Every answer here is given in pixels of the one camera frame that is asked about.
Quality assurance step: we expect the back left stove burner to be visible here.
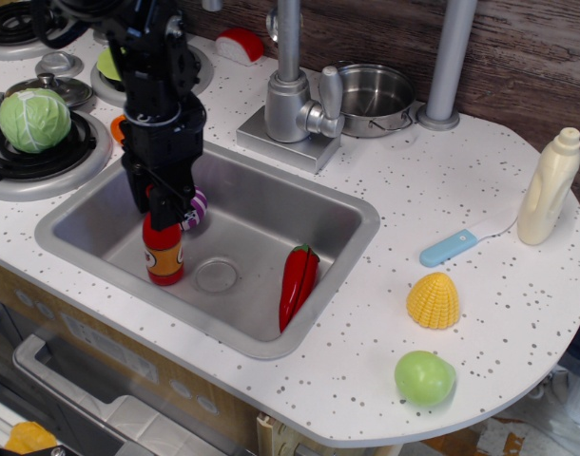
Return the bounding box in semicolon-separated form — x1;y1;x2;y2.
0;1;81;61

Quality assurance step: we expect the red ketchup bottle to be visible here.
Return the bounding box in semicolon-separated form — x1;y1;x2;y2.
143;212;184;286

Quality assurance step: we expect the silver toy sink basin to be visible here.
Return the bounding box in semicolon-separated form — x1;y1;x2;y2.
35;144;379;359

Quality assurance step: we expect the purple striped toy onion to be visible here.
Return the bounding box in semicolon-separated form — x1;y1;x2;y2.
181;186;208;232

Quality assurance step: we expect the yellow toy corn piece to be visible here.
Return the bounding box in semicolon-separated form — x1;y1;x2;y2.
406;273;459;330

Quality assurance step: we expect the green toy cabbage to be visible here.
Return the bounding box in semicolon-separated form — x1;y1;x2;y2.
0;88;71;154

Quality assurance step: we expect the red white toy radish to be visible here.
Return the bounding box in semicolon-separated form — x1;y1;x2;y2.
215;28;264;67

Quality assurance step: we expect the yellow toy item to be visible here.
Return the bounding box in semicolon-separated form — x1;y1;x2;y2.
4;422;57;455

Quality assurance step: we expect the front left stove burner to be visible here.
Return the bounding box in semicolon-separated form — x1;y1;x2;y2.
0;112;113;201

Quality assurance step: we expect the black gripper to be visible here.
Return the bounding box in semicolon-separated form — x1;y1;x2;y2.
121;102;206;231

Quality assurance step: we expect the lime green plate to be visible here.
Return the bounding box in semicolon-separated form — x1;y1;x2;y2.
96;47;122;82

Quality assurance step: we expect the grey stove knob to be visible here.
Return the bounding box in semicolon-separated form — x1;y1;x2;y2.
35;50;84;78

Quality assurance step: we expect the steel pot lid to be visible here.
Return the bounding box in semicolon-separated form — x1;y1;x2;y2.
5;73;93;108

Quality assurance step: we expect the grey support pole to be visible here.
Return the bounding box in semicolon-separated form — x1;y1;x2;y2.
416;0;477;131

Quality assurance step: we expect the cream plastic bottle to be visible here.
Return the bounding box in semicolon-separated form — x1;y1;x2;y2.
517;127;580;245

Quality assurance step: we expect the red toy chili pepper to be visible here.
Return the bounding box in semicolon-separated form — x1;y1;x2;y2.
279;244;319;333

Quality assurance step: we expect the grey oven door handle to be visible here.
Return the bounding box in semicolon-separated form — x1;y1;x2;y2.
12;334;242;455

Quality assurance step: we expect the stainless steel pot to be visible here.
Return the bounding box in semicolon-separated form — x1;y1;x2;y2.
338;64;416;138

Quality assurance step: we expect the orange toy carrot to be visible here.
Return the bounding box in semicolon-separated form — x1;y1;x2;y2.
109;115;126;144

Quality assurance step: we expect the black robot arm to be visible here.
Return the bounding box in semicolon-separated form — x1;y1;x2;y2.
30;1;206;231

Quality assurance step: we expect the green toy apple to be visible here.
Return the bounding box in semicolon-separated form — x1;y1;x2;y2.
394;351;456;407

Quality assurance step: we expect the grey toy faucet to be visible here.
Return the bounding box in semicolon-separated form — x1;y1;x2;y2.
237;1;345;174

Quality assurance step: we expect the blue handled toy knife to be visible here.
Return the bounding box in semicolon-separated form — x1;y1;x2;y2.
419;208;517;268

